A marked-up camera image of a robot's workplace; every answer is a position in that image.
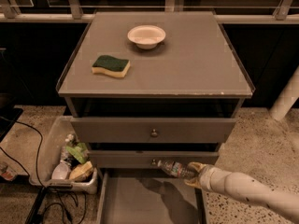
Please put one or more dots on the black device at left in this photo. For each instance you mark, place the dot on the black device at left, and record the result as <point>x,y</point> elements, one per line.
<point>9,113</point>

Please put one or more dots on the grey drawer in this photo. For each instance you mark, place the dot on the grey drawer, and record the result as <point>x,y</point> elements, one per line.
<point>141,159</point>
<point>138,130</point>
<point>148,197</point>

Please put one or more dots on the grey bottom drawer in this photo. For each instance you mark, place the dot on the grey bottom drawer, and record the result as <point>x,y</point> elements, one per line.
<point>148,197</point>

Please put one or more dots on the grey drawer cabinet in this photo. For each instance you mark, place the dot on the grey drawer cabinet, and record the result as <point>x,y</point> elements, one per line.
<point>193,73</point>

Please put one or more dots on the clear plastic storage bin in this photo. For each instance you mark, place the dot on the clear plastic storage bin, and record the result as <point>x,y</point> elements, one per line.
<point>49,157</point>

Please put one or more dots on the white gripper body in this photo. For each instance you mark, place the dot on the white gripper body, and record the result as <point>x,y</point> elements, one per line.
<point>207,178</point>

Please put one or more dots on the green packet in bin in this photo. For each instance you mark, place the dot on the green packet in bin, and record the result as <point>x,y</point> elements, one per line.
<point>79,151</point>

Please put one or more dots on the brass top drawer knob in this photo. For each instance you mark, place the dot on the brass top drawer knob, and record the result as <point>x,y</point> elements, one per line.
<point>154,133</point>

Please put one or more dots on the green yellow sponge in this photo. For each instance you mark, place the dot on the green yellow sponge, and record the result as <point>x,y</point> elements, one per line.
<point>111,66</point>

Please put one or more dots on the white bowl in bin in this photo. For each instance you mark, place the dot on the white bowl in bin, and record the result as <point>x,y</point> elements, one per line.
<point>61,171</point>

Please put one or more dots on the grey top drawer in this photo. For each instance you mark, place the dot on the grey top drawer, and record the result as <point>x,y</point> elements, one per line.
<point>138,130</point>

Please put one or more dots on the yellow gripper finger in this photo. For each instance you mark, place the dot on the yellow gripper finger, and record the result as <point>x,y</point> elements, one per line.
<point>194,183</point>
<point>197,166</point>

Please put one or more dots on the yellow sponge in bin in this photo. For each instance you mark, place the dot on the yellow sponge in bin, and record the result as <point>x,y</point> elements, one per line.
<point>81,172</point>

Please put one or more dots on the grey middle drawer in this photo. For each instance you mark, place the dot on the grey middle drawer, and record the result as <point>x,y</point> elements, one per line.
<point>141,159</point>

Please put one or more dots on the clear plastic water bottle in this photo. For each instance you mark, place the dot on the clear plastic water bottle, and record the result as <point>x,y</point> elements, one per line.
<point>177,169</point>

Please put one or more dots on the metal window rail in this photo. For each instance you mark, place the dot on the metal window rail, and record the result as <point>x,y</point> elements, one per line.
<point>225,11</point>

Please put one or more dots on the white bowl on counter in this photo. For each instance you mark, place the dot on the white bowl on counter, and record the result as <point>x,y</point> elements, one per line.
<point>146,36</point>

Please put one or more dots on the crumpled bottle in bin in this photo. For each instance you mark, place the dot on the crumpled bottle in bin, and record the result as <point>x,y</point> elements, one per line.
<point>66,157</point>

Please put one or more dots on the small cup on floor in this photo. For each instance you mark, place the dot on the small cup on floor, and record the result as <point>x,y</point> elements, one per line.
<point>7,172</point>

